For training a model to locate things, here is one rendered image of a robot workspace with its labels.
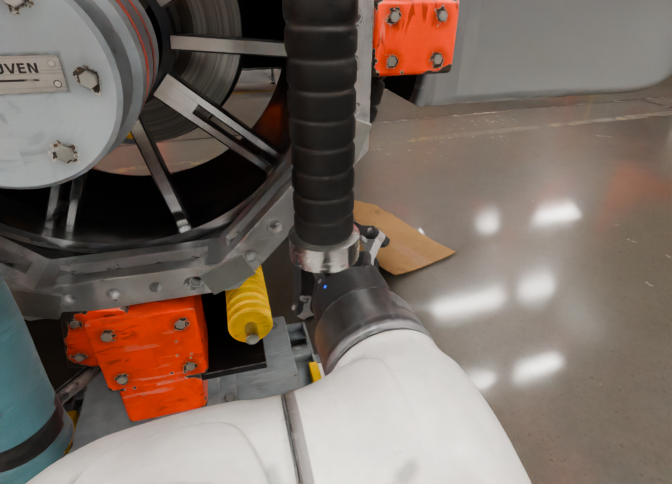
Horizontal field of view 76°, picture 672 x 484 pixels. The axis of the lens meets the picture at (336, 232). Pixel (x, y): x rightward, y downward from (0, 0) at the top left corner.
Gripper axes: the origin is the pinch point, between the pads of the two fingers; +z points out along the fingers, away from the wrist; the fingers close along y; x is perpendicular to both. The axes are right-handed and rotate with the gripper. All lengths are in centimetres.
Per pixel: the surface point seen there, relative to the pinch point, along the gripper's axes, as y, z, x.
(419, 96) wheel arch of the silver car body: 21.4, 9.7, -4.1
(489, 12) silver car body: 35.1, 9.2, -2.9
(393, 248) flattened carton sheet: -10, 83, -79
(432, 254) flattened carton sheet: -1, 75, -87
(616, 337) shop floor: 21, 21, -111
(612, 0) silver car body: 50, 9, -16
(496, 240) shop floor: 20, 79, -110
